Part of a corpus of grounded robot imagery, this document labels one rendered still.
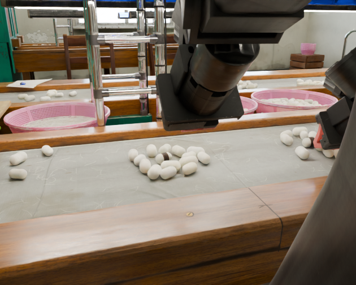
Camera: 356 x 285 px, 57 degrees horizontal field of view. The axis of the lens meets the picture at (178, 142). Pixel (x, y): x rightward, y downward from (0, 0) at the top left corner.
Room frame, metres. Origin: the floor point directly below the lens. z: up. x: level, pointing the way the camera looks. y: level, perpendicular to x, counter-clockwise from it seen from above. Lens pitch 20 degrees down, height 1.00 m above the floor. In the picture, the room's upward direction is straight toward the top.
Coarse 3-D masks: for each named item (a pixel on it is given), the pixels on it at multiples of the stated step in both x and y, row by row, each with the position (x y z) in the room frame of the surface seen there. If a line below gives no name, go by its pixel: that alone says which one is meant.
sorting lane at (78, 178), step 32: (256, 128) 0.81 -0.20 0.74; (288, 128) 0.81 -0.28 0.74; (0, 160) 0.60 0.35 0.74; (32, 160) 0.60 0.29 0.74; (64, 160) 0.60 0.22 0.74; (96, 160) 0.60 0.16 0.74; (128, 160) 0.60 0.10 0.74; (224, 160) 0.60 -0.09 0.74; (256, 160) 0.60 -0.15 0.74; (288, 160) 0.60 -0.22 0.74; (320, 160) 0.60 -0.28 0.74; (0, 192) 0.47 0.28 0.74; (32, 192) 0.47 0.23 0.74; (64, 192) 0.47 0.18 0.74; (96, 192) 0.47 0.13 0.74; (128, 192) 0.47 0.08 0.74; (160, 192) 0.47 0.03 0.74; (192, 192) 0.47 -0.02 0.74
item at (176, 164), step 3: (162, 162) 0.55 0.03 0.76; (165, 162) 0.55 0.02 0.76; (168, 162) 0.55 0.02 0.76; (171, 162) 0.55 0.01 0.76; (174, 162) 0.55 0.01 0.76; (177, 162) 0.55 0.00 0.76; (162, 165) 0.55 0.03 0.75; (165, 165) 0.54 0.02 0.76; (168, 165) 0.54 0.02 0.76; (171, 165) 0.54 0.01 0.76; (174, 165) 0.54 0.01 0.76; (177, 165) 0.54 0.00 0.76; (180, 165) 0.55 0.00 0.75; (162, 168) 0.54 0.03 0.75; (177, 168) 0.54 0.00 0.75
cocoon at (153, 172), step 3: (153, 165) 0.53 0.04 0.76; (156, 165) 0.53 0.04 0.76; (150, 168) 0.53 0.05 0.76; (153, 168) 0.52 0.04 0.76; (156, 168) 0.52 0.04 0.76; (159, 168) 0.53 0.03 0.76; (150, 171) 0.51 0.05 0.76; (153, 171) 0.51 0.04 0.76; (156, 171) 0.51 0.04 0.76; (159, 171) 0.52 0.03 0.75; (147, 174) 0.52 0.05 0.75; (150, 174) 0.51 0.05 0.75; (153, 174) 0.51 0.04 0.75; (156, 174) 0.51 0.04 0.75; (159, 174) 0.53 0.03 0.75; (150, 177) 0.51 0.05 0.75; (153, 177) 0.51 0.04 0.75; (156, 177) 0.51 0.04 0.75
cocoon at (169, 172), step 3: (165, 168) 0.52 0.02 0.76; (168, 168) 0.52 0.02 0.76; (171, 168) 0.53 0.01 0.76; (174, 168) 0.53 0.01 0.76; (162, 171) 0.52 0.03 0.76; (165, 171) 0.52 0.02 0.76; (168, 171) 0.52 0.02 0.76; (171, 171) 0.52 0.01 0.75; (174, 171) 0.52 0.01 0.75; (162, 174) 0.51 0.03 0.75; (165, 174) 0.51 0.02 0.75; (168, 174) 0.51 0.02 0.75; (171, 174) 0.52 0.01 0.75; (174, 174) 0.52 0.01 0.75; (162, 177) 0.51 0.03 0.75; (165, 177) 0.51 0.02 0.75; (168, 177) 0.51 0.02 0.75
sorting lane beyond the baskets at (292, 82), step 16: (256, 80) 1.56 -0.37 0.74; (272, 80) 1.56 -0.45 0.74; (288, 80) 1.56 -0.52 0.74; (304, 80) 1.56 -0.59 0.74; (320, 80) 1.56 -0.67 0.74; (0, 96) 1.21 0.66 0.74; (16, 96) 1.21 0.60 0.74; (64, 96) 1.21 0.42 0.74; (80, 96) 1.21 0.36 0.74; (112, 96) 1.21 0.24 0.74
